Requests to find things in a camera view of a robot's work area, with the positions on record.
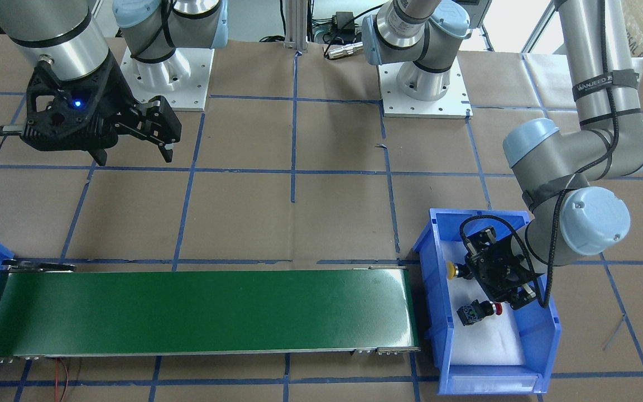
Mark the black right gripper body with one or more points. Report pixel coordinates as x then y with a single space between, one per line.
113 92

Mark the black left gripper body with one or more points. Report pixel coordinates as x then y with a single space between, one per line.
504 252

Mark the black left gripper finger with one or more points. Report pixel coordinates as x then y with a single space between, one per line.
522 296
479 243

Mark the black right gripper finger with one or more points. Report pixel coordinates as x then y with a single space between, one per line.
11 130
154 121

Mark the yellow push button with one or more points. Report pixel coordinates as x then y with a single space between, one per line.
457 270

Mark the red push button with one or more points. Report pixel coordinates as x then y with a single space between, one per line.
477 311

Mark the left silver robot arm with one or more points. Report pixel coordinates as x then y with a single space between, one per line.
554 170

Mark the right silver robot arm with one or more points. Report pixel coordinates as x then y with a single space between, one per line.
65 33

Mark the blue source plastic bin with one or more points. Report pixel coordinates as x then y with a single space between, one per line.
539 328

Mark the white foam pad in source bin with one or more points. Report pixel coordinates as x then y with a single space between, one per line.
492 341

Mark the green conveyor belt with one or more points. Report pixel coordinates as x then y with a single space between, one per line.
97 314

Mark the black power adapter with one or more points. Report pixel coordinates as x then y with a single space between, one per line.
343 23

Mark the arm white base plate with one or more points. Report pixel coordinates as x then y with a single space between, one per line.
183 79
408 91

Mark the aluminium frame post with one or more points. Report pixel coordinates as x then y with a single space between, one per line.
296 30

